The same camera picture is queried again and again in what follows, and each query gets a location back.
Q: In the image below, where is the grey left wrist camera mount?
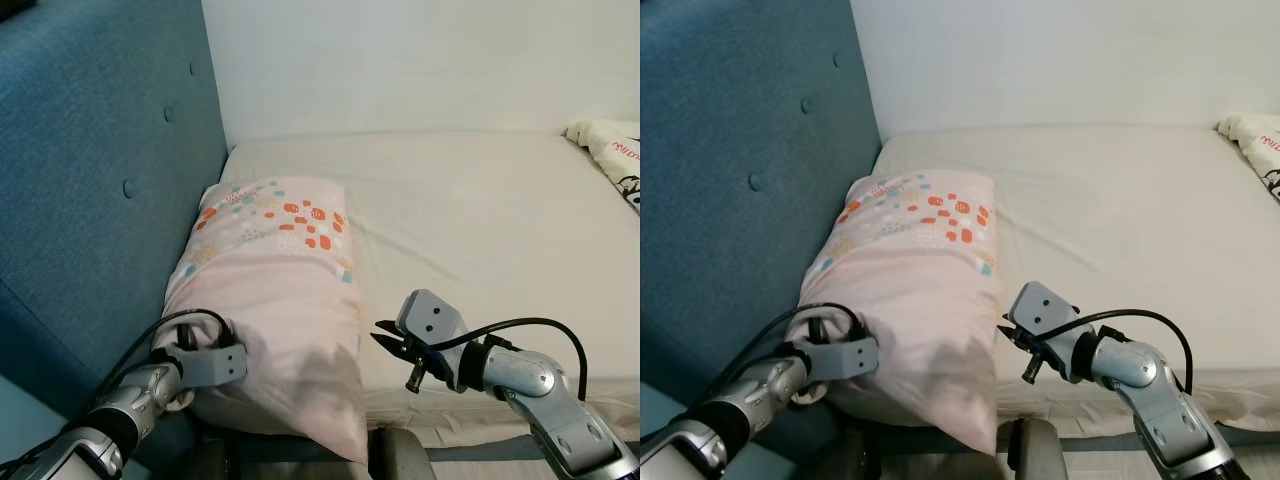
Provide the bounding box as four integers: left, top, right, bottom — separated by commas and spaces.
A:
175, 345, 249, 389
805, 335, 881, 381

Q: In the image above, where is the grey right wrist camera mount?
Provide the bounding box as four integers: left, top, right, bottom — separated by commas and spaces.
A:
1008, 282, 1079, 346
397, 290, 469, 351

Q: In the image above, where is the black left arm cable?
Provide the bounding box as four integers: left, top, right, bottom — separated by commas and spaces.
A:
640, 303, 866, 471
0, 308, 236, 476

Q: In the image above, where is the cream cartoon print blanket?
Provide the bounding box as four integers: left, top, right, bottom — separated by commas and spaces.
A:
1215, 113, 1280, 206
563, 120, 641, 216

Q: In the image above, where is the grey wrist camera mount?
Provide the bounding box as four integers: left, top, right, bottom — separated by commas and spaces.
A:
805, 335, 881, 381
397, 290, 469, 351
1008, 282, 1079, 346
175, 345, 249, 389

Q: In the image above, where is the teal upholstered headboard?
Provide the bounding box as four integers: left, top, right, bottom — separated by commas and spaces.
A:
0, 0, 231, 480
640, 0, 881, 471

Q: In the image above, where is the pink floral pillow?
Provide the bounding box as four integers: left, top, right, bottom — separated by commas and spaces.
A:
163, 178, 371, 466
797, 172, 1006, 456

